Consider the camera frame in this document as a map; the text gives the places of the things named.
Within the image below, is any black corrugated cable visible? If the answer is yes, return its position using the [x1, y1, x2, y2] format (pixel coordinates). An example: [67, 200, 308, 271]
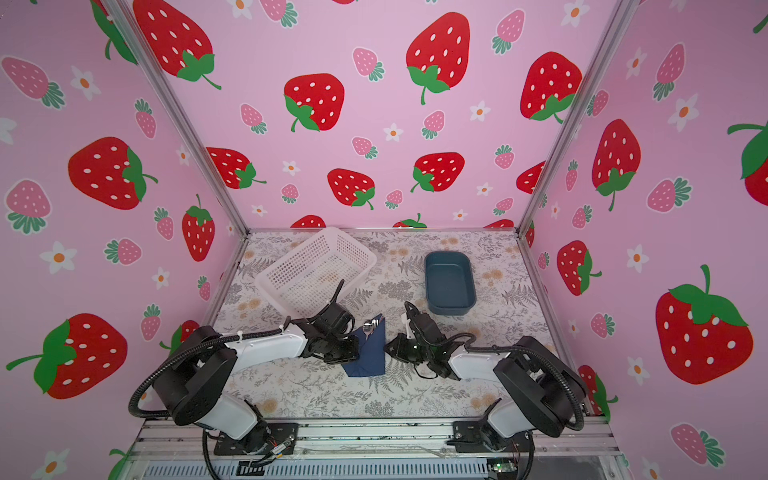
[127, 278, 348, 419]
[404, 301, 586, 432]

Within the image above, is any silver spoon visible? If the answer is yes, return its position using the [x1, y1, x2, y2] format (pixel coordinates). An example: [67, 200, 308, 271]
[362, 319, 378, 339]

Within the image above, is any black corrugated left cable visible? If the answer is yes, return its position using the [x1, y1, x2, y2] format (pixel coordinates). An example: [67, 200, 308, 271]
[127, 278, 348, 419]

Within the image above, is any black corrugated right cable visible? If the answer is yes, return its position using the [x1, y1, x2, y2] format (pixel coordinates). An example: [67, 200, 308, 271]
[404, 301, 586, 432]

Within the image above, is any dark blue paper napkin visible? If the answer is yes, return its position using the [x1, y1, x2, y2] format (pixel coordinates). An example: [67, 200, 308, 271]
[342, 314, 386, 378]

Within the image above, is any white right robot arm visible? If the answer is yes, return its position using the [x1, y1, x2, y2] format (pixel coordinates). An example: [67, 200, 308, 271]
[384, 333, 587, 450]

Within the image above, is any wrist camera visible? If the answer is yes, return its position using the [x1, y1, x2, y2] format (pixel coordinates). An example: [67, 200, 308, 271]
[406, 313, 446, 345]
[313, 302, 355, 337]

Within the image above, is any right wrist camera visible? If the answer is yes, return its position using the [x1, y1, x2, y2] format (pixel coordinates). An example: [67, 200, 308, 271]
[406, 313, 446, 345]

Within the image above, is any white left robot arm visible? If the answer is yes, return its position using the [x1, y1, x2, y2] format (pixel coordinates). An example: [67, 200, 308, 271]
[151, 320, 361, 442]

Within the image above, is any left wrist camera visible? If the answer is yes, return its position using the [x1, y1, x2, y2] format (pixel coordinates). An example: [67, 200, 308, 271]
[313, 302, 355, 337]

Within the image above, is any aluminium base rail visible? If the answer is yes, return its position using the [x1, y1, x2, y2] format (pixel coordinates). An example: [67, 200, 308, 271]
[117, 418, 632, 479]

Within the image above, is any white perforated plastic basket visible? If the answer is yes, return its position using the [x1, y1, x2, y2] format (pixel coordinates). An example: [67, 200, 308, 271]
[255, 227, 377, 318]

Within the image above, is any teal plastic tray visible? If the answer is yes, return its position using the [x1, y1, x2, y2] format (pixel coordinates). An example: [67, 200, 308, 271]
[425, 251, 477, 316]

